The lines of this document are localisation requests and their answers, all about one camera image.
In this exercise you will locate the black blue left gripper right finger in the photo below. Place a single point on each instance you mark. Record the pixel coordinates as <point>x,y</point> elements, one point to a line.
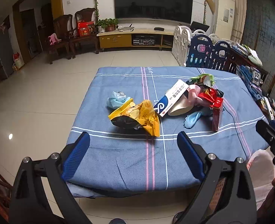
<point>225,194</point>

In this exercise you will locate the dark wooden chair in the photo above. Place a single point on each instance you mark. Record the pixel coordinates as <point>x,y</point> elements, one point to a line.
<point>63,29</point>
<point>84,15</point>

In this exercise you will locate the pink cloth on chair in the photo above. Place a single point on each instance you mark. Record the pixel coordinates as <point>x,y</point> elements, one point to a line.
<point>53,39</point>

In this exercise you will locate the navy baby fence panel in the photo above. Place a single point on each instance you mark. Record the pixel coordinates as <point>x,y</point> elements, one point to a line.
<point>203,54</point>

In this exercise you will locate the blue striped tablecloth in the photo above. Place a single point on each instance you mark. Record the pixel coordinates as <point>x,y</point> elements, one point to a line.
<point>133,139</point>

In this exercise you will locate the beige curtain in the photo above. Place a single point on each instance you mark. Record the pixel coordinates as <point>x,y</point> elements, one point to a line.
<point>239,20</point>

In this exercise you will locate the white blue medicine box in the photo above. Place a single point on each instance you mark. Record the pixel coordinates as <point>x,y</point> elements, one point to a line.
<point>170,97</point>

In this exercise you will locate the dark wooden chair left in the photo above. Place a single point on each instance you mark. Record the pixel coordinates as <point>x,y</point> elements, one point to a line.
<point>63,29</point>

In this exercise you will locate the wooden TV cabinet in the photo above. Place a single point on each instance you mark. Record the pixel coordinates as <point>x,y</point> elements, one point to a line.
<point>137,38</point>

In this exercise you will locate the black set-top box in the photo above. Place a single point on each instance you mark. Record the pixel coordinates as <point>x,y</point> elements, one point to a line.
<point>158,28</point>

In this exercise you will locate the green snack wrapper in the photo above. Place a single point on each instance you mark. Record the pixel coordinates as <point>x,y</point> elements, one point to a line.
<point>204,79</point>

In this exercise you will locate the yellow chip bag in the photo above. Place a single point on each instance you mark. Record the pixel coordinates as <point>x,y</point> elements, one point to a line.
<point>134,116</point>

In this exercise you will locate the light blue crumpled mask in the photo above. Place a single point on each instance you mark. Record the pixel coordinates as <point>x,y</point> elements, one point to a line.
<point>117,99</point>

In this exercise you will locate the potted green plant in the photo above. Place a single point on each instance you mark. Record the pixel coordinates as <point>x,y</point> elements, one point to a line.
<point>108,24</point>

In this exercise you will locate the white baby fence panel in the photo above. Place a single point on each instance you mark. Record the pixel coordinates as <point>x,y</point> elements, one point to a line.
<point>181,43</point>

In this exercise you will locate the pink ribbon wrapper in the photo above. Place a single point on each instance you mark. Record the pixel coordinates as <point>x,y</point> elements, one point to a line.
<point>193,98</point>

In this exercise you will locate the pink trash bag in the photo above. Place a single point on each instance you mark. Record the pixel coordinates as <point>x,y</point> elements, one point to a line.
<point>262,172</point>

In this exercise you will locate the white standing air conditioner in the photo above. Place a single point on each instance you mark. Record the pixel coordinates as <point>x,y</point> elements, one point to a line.
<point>224,18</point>

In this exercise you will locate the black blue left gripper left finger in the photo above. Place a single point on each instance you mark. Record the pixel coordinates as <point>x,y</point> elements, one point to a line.
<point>29,203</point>

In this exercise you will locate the dark wooden chair right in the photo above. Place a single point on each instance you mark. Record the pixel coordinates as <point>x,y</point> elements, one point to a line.
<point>84,15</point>

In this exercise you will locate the large black television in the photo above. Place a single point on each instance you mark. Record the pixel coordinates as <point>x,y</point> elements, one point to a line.
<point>174,10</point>

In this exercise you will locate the red foil wrapper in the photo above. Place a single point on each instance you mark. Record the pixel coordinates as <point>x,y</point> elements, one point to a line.
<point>212,98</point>

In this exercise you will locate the cluttered side table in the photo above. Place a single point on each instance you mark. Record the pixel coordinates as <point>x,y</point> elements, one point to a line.
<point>243,63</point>

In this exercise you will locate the red gift box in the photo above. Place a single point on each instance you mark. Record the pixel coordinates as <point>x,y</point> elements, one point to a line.
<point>85,28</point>

